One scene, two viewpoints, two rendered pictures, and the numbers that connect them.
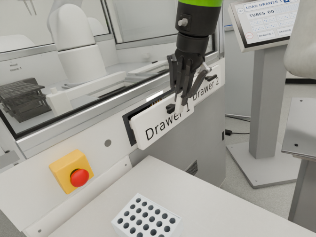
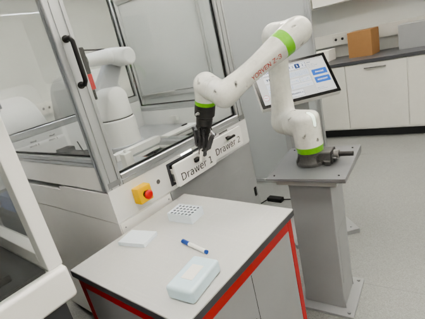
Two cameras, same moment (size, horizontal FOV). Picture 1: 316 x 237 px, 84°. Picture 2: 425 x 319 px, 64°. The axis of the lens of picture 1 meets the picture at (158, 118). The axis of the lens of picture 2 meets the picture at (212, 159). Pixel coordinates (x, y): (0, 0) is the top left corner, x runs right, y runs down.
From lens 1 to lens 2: 1.08 m
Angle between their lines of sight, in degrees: 10
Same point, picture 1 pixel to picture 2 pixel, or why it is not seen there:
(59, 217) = (133, 223)
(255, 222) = (237, 206)
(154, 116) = (186, 164)
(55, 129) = (134, 169)
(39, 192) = (126, 204)
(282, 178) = not seen: hidden behind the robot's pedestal
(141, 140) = (178, 180)
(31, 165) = (124, 188)
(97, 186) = (152, 209)
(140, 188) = not seen: hidden behind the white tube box
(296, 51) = (273, 118)
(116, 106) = (162, 159)
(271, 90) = not seen: hidden behind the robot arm
